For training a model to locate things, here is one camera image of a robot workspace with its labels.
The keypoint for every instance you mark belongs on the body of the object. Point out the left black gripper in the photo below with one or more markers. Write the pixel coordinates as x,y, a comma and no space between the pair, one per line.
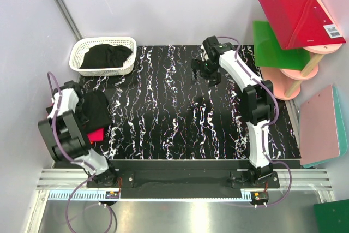
79,110

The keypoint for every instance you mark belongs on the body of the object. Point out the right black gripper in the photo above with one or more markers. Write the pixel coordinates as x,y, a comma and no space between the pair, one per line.
203,67

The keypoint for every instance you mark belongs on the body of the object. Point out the black printed t-shirt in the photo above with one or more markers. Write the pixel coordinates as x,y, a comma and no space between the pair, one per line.
71,113

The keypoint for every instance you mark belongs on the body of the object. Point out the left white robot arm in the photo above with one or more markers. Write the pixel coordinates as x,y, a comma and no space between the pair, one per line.
78,150

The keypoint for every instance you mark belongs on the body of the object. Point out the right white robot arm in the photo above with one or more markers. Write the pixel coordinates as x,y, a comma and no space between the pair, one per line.
257,102

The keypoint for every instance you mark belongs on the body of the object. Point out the folded pink t-shirt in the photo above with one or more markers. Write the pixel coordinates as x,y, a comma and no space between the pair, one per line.
94,128

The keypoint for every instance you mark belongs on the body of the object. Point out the white plastic laundry basket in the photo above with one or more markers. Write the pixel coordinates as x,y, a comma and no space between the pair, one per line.
82,46

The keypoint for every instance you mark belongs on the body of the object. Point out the black shirt in basket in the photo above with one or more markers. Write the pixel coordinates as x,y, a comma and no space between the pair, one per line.
105,56

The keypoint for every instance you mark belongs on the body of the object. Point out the green plastic sheet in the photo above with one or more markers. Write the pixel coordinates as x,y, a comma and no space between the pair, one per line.
268,52

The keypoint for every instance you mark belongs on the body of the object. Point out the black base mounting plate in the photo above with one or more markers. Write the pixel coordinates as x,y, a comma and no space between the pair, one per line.
172,180

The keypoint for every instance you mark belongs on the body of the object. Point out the red plastic folder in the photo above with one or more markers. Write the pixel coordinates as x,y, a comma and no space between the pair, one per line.
301,23

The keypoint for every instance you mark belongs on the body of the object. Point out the pink clipboard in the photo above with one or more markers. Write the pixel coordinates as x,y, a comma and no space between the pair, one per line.
321,126

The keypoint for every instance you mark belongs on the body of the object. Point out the teal board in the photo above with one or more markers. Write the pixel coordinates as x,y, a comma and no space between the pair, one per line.
339,113

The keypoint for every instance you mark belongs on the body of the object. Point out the dark green board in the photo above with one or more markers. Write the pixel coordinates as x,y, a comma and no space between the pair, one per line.
332,217

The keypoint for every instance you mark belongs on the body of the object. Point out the aluminium rail frame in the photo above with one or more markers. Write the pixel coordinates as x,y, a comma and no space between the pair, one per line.
63,203

